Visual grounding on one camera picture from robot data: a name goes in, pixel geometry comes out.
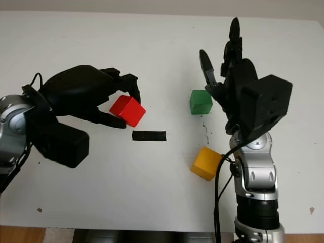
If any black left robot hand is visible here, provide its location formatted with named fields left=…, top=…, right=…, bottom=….
left=37, top=65, right=142, bottom=129

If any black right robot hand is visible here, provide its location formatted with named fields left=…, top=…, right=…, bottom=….
left=199, top=17, right=259, bottom=135

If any green wooden block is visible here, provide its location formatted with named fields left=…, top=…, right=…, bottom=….
left=189, top=89, right=213, bottom=115

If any red wooden block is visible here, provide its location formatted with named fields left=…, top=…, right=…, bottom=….
left=109, top=95, right=147, bottom=128

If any yellow wooden block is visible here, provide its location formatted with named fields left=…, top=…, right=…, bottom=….
left=190, top=146, right=223, bottom=182

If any black tape strip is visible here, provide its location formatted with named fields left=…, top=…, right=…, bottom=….
left=132, top=130, right=167, bottom=142

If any dark robot torso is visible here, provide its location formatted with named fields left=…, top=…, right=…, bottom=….
left=73, top=229, right=238, bottom=243

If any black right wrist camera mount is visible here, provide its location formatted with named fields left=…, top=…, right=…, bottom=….
left=239, top=74, right=294, bottom=141

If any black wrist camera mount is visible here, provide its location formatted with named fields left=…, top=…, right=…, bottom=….
left=239, top=74, right=294, bottom=141
left=21, top=85, right=90, bottom=169

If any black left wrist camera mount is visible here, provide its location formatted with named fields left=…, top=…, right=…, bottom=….
left=21, top=85, right=90, bottom=169

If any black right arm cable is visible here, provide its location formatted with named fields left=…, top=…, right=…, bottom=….
left=213, top=144, right=244, bottom=243

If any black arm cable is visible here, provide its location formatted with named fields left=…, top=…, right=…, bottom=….
left=213, top=144, right=244, bottom=243
left=0, top=72, right=44, bottom=195

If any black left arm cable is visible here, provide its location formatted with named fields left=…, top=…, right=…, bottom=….
left=0, top=72, right=44, bottom=195

